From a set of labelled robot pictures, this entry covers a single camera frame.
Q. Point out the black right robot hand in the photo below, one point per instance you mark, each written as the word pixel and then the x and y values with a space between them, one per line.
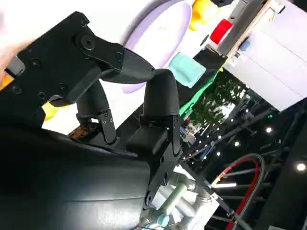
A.
pixel 60 60

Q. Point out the lilac plate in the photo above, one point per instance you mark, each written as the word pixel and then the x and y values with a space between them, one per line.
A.
pixel 163 31

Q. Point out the pale green mug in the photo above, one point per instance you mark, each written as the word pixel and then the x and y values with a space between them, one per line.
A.
pixel 187 69

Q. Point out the orange and white bread roll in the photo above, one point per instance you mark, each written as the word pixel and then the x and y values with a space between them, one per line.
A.
pixel 197 14

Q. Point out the black box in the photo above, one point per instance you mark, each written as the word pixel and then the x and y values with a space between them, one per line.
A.
pixel 208 58

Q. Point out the white cabinet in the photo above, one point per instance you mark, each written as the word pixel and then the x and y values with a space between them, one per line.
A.
pixel 271 64

